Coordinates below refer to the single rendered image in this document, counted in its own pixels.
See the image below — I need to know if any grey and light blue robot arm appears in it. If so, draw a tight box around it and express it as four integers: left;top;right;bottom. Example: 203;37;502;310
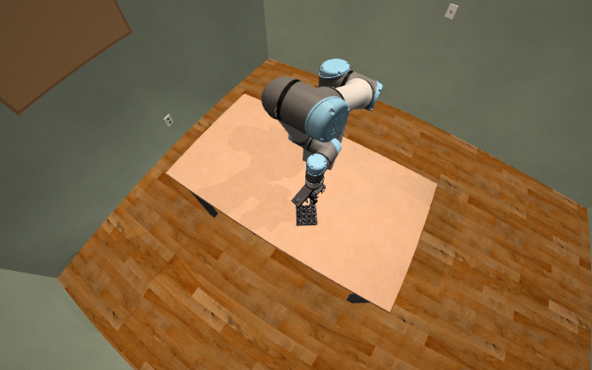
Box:
261;59;382;207

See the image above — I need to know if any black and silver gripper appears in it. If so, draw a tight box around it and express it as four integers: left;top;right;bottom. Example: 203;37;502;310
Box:
305;177;326;206

